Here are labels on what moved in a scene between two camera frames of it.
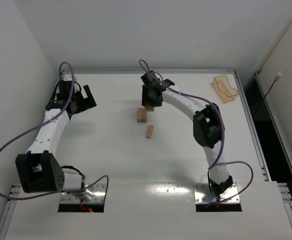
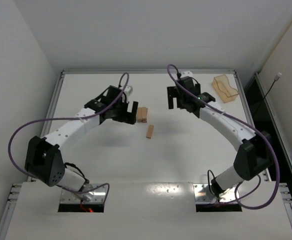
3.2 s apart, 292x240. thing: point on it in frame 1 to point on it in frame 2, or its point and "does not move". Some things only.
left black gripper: x=82 y=103 to x=122 y=113
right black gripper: x=148 y=103 to x=174 y=92
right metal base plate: x=203 y=194 does not move
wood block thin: x=149 y=108 to x=144 y=114
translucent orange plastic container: x=223 y=88 does not move
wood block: x=149 y=131 does not move
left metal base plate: x=94 y=193 does not move
